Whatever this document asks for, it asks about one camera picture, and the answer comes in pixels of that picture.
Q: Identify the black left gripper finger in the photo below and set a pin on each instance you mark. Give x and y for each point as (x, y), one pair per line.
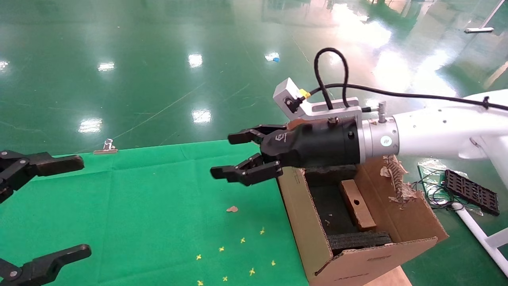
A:
(47, 165)
(43, 268)

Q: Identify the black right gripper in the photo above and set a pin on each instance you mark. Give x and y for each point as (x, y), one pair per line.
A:
(321, 145)

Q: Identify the small taped cardboard box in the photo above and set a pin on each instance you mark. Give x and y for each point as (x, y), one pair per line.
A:
(357, 206)

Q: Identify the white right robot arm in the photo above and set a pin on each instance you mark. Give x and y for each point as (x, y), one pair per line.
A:
(436, 131)

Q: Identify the small torn cardboard scrap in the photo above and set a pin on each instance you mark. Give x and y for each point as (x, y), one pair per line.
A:
(232, 209)

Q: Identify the large open cardboard carton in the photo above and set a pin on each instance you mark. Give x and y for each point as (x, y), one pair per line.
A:
(412, 222)

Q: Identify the silver binder clip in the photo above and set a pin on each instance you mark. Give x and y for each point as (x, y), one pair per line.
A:
(105, 151)

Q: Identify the black foam insert block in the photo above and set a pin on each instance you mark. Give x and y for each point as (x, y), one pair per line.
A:
(329, 174)
(357, 240)

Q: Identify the flat black foam liner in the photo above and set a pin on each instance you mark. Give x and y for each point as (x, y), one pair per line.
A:
(325, 206)

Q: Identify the green table cloth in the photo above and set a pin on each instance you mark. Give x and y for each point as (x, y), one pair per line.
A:
(158, 222)

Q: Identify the clear plastic bag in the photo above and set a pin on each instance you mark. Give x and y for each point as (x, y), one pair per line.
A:
(426, 167)

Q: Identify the black perforated tray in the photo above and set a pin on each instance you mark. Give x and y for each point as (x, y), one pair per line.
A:
(472, 192)

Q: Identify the white floor stand foot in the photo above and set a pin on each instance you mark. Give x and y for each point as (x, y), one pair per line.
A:
(478, 29)

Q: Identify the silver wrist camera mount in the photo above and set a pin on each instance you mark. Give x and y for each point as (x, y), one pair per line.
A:
(285, 93)

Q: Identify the white pipe frame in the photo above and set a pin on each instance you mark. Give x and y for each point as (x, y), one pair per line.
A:
(476, 228)

